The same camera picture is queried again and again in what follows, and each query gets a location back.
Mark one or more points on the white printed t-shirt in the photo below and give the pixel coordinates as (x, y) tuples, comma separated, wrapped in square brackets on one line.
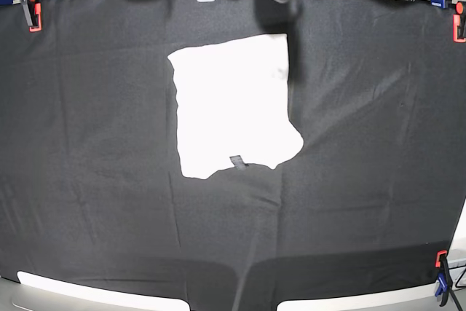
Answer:
[(232, 102)]

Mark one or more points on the black table cloth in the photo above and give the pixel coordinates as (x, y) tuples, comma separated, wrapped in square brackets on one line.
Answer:
[(91, 185)]

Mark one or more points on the orange clamp top left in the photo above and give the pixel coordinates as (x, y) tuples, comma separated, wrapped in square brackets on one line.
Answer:
[(33, 14)]

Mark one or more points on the orange clamp top right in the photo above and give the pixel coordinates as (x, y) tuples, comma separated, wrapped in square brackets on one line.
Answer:
[(459, 22)]

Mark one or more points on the orange blue clamp bottom right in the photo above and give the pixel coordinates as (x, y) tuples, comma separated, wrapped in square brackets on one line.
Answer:
[(443, 277)]

